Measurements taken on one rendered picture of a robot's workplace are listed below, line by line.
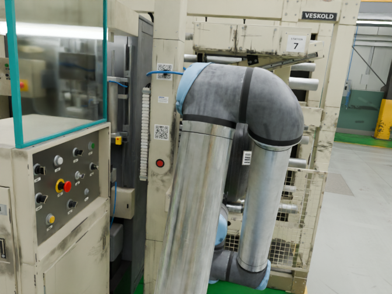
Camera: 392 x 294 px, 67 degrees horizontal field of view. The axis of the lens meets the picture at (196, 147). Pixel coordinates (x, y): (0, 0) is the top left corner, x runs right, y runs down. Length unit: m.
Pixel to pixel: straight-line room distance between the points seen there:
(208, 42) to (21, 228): 1.21
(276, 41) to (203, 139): 1.16
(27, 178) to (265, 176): 0.67
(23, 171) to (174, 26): 0.88
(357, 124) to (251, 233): 10.20
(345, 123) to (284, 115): 10.26
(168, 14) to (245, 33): 0.43
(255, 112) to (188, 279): 0.35
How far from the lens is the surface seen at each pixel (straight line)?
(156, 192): 1.57
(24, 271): 1.15
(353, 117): 10.87
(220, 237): 0.92
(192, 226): 0.60
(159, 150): 1.50
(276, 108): 0.59
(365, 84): 10.94
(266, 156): 0.65
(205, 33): 1.69
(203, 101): 0.59
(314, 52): 1.84
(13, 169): 1.01
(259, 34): 1.67
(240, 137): 1.25
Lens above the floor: 1.51
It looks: 14 degrees down
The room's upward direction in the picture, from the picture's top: 4 degrees clockwise
